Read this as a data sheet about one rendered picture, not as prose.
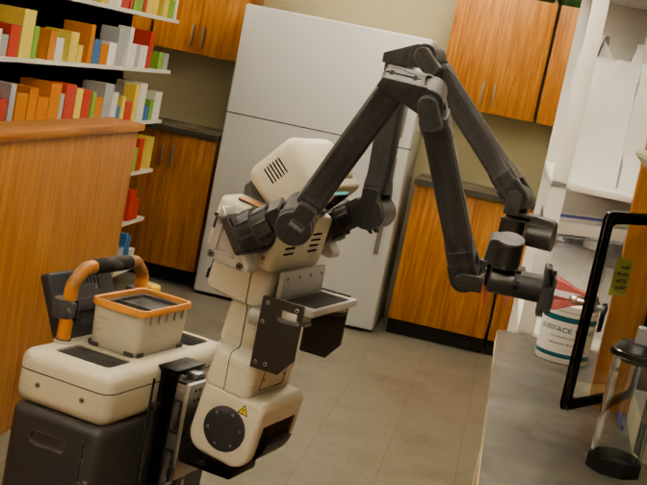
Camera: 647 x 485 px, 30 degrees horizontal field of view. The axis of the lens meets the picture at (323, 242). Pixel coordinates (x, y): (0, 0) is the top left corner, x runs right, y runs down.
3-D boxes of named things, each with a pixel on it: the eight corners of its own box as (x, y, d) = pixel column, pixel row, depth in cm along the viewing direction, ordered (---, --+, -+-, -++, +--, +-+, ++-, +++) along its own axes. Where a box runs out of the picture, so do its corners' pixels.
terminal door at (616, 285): (630, 397, 258) (675, 216, 252) (561, 412, 234) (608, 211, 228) (627, 396, 258) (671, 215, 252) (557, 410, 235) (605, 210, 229)
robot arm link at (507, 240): (457, 268, 250) (452, 288, 243) (467, 218, 245) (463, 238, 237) (514, 279, 249) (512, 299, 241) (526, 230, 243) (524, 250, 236)
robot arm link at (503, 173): (422, 58, 283) (407, 56, 273) (442, 44, 281) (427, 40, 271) (520, 213, 277) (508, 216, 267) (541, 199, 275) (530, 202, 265)
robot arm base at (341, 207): (327, 209, 297) (307, 210, 286) (354, 195, 294) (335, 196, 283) (341, 241, 296) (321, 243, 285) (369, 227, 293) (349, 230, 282)
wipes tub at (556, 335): (583, 359, 313) (596, 303, 311) (585, 370, 300) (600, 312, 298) (533, 347, 315) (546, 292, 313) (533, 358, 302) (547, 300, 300)
